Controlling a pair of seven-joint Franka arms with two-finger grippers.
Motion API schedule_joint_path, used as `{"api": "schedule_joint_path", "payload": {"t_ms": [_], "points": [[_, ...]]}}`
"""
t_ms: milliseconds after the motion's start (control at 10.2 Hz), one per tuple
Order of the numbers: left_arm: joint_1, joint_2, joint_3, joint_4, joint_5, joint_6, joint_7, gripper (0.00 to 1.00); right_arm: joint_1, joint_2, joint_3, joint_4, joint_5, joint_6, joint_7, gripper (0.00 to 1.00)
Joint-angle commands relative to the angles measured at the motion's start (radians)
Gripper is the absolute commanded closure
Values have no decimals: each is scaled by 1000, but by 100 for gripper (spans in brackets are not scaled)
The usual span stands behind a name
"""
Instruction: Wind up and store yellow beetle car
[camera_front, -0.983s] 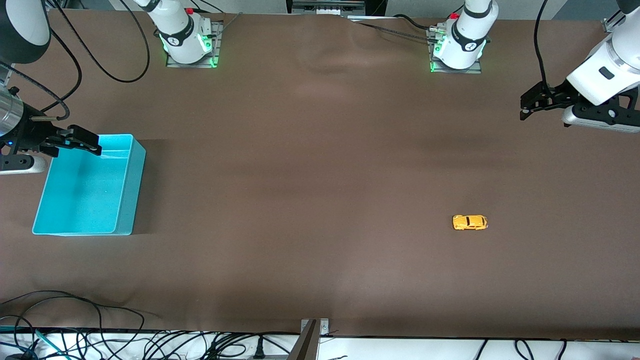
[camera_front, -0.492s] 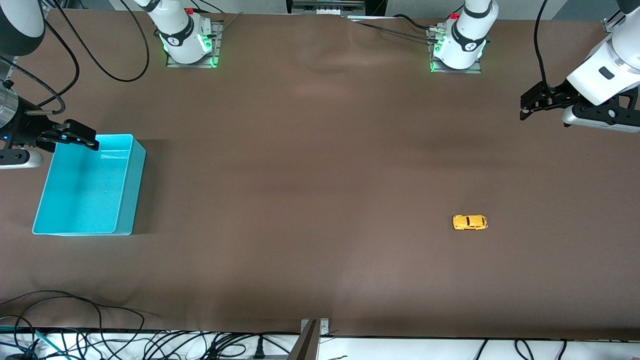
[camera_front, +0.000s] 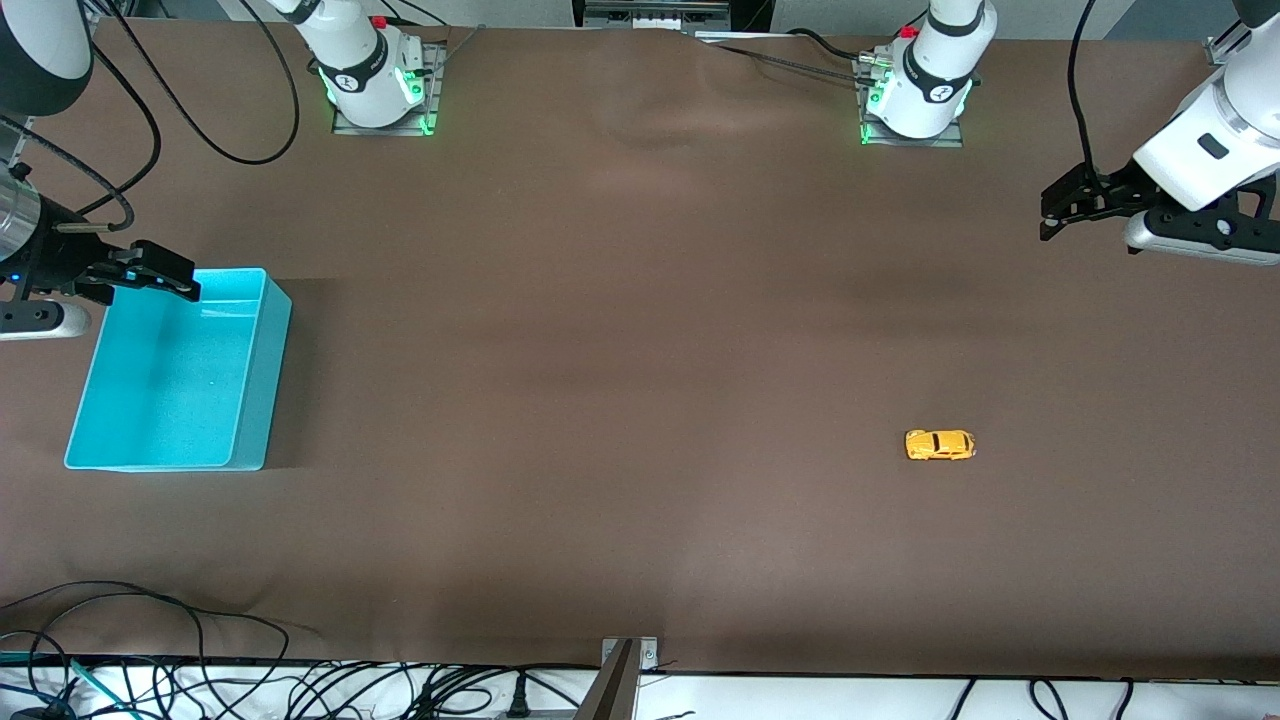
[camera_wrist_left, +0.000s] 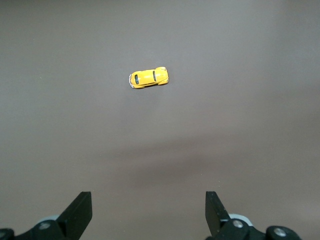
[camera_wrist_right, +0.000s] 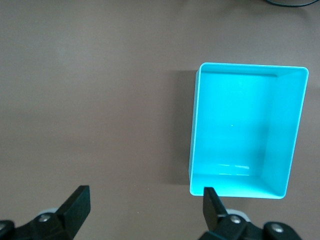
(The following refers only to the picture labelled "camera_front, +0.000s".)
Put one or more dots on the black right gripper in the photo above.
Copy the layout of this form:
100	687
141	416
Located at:
55	259

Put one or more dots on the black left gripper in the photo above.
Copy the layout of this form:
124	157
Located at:
1118	189

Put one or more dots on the short aluminium frame profile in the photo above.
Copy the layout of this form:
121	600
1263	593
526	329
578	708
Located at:
1220	50

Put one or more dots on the brown table cover sheet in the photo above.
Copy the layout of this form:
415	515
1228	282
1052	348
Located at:
640	400

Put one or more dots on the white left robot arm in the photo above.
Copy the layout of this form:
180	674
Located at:
940	70

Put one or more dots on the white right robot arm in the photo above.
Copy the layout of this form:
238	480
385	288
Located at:
360	70

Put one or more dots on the black power plug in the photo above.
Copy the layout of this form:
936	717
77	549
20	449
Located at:
518	700

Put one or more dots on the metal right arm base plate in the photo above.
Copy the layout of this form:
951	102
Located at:
437	95

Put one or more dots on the yellow beetle toy car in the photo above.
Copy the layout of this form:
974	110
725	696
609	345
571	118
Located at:
940	445

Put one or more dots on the metal mounting bracket plate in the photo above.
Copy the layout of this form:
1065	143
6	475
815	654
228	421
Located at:
648	655

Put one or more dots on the dark metal rack fixture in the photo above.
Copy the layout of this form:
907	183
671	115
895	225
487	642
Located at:
650	15

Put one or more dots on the grey aluminium post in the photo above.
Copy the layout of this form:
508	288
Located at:
612	690

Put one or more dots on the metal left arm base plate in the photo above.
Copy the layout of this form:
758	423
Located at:
930	142

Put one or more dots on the teal plastic storage bin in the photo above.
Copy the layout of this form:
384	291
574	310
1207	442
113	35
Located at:
170	400

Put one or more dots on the white bench ledge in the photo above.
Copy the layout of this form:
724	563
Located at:
800	700

